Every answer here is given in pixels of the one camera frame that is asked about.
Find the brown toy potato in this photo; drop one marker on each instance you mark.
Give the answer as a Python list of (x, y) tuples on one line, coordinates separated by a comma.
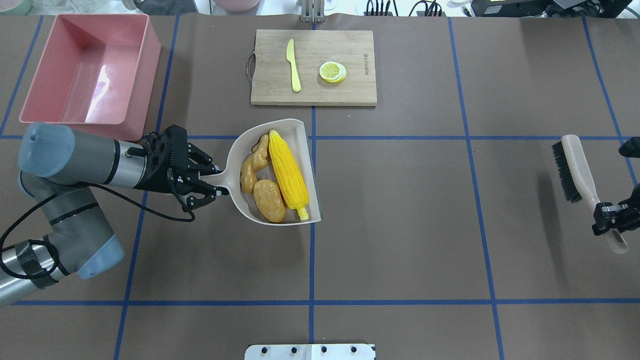
[(268, 198)]

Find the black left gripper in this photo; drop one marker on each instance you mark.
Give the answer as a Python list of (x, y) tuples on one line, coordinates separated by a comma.
[(156, 176)]

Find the yellow plastic knife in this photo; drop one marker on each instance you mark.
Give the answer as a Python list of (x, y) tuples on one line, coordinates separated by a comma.
[(291, 58)]

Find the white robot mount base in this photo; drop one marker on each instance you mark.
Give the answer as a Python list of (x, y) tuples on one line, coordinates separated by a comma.
[(311, 351)]

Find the dark grey cloth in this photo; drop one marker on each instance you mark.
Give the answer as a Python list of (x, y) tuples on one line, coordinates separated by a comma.
[(166, 7)]

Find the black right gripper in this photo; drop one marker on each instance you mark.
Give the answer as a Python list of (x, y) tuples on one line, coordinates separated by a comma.
[(608, 211)]

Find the aluminium frame post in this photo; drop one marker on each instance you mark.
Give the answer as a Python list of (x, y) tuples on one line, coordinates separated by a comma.
[(312, 11)]

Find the pink bowl with ice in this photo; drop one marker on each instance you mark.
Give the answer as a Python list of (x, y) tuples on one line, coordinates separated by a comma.
[(236, 6)]

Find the tan toy ginger root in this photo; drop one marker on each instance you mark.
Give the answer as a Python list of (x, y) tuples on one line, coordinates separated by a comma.
[(256, 160)]

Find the yellow lemon slice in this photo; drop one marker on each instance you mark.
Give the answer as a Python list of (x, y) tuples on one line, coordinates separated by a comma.
[(332, 72)]

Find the yellow toy corn cob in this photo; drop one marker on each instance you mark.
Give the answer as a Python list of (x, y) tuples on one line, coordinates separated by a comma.
[(291, 182)]

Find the pink plastic bin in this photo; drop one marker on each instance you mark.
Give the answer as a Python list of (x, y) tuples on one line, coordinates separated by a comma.
[(96, 75)]

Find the wooden cutting board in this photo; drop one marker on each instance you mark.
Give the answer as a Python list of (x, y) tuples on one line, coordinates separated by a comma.
[(271, 80)]

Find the beige plastic dustpan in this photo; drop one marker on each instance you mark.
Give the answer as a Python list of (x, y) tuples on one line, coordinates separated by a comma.
[(293, 131)]

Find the beige brush black bristles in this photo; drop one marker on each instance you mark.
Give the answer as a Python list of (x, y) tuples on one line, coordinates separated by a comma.
[(578, 184)]

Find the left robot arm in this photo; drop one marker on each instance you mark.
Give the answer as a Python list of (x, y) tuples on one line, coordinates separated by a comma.
[(60, 167)]

